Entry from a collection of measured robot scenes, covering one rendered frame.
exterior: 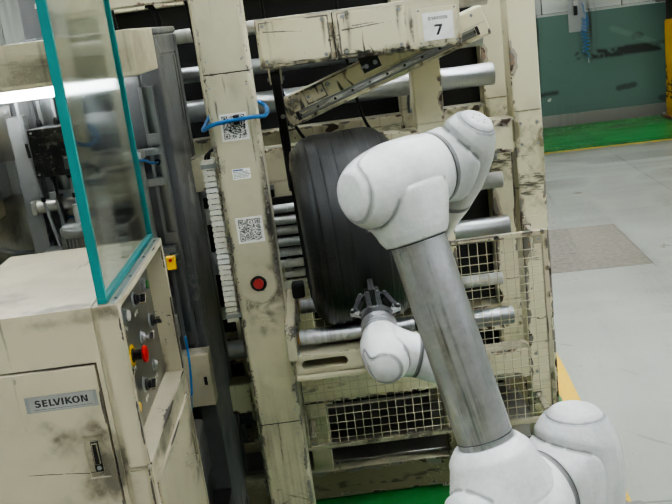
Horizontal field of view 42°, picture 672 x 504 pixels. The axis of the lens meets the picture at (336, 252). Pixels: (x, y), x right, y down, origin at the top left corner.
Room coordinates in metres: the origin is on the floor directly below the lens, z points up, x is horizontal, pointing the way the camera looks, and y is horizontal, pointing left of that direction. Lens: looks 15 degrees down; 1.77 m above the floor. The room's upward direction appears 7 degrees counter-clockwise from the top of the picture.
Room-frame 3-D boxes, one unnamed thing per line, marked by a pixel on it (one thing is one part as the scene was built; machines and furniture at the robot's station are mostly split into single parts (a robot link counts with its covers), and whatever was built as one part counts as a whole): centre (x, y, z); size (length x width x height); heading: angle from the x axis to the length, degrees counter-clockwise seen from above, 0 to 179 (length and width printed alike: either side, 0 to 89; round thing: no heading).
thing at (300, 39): (2.77, -0.15, 1.71); 0.61 x 0.25 x 0.15; 90
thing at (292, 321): (2.47, 0.15, 0.90); 0.40 x 0.03 x 0.10; 0
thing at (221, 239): (2.42, 0.32, 1.19); 0.05 x 0.04 x 0.48; 0
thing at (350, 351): (2.33, -0.02, 0.84); 0.36 x 0.09 x 0.06; 90
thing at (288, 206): (2.85, 0.20, 1.05); 0.20 x 0.15 x 0.30; 90
